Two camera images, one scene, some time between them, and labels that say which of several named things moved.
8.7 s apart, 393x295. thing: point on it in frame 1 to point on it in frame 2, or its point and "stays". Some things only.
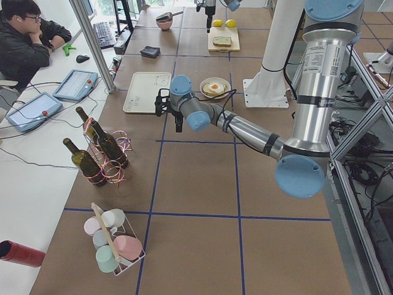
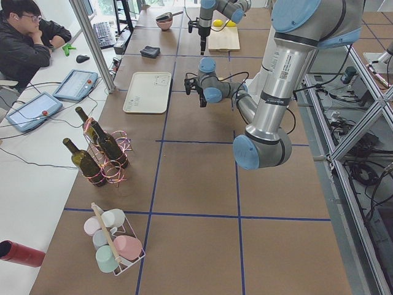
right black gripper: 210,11 to 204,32
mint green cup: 106,260 stays
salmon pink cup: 128,247 stays
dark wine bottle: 108,144 stays
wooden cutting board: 225,39 stays
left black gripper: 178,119 to 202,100
